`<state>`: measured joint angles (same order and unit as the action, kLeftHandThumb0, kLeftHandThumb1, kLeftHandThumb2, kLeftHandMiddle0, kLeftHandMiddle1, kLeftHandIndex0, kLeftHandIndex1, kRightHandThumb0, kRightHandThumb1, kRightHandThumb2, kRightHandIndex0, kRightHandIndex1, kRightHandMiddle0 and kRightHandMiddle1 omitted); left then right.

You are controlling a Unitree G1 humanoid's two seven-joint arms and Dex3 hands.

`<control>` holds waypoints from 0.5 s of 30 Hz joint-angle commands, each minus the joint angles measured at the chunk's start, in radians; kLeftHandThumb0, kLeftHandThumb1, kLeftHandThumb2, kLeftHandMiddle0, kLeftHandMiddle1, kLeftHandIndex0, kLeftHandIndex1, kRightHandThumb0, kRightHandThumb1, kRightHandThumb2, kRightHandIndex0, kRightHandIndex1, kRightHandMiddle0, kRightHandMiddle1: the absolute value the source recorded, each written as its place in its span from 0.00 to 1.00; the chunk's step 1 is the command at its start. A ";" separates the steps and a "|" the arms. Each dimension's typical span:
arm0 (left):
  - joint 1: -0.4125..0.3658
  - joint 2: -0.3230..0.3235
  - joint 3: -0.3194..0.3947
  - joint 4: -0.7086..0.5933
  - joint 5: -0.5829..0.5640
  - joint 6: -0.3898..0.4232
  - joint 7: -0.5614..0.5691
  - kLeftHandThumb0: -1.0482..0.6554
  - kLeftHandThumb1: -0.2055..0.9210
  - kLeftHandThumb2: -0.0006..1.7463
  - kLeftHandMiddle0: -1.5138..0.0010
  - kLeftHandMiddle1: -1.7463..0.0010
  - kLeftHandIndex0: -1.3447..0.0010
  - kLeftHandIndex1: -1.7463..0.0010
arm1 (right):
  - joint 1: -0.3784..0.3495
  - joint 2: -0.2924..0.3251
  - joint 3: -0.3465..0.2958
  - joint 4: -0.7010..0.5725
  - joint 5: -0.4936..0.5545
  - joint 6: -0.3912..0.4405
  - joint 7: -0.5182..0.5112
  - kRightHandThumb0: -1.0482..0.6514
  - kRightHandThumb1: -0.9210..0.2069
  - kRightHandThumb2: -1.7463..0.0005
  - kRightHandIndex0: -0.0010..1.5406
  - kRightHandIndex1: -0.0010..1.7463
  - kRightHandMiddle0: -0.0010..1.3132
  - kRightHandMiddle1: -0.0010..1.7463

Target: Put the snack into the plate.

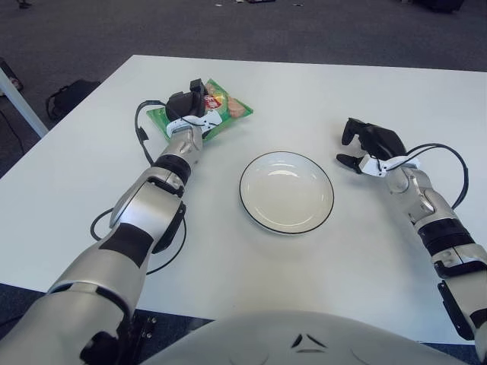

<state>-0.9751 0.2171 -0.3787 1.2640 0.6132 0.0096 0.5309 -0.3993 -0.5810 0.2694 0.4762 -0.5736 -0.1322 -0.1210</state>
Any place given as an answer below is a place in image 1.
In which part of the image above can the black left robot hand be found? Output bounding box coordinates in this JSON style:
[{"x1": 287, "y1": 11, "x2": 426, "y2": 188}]
[{"x1": 164, "y1": 78, "x2": 222, "y2": 140}]

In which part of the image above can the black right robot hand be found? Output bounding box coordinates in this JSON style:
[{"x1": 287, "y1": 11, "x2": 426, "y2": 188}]
[{"x1": 336, "y1": 117, "x2": 422, "y2": 179}]

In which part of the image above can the green potato chip bag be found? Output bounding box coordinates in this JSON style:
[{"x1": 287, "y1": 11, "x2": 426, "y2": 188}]
[{"x1": 146, "y1": 78, "x2": 255, "y2": 144}]

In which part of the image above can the white plate with black rim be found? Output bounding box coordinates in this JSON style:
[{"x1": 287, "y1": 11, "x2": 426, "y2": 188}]
[{"x1": 239, "y1": 151, "x2": 335, "y2": 236}]

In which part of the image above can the black bag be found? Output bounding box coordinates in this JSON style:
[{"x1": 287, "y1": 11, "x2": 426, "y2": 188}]
[{"x1": 45, "y1": 78, "x2": 102, "y2": 119}]

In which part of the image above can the white table leg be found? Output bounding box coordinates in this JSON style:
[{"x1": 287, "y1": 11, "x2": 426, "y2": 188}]
[{"x1": 0, "y1": 60, "x2": 49, "y2": 138}]

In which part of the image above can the white robot torso shell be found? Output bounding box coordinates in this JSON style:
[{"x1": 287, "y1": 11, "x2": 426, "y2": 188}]
[{"x1": 140, "y1": 309, "x2": 480, "y2": 365}]

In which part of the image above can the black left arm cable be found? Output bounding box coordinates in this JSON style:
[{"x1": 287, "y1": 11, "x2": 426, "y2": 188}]
[{"x1": 90, "y1": 99, "x2": 187, "y2": 275}]

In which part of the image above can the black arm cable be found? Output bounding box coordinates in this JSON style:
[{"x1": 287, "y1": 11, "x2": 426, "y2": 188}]
[
  {"x1": 90, "y1": 99, "x2": 187, "y2": 275},
  {"x1": 403, "y1": 142, "x2": 469, "y2": 209}
]

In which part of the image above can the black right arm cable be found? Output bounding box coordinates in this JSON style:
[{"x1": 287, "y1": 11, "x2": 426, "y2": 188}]
[{"x1": 403, "y1": 142, "x2": 469, "y2": 209}]

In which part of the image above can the black bracket with screws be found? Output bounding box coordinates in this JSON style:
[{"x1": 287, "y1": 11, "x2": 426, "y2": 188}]
[{"x1": 127, "y1": 309, "x2": 159, "y2": 365}]

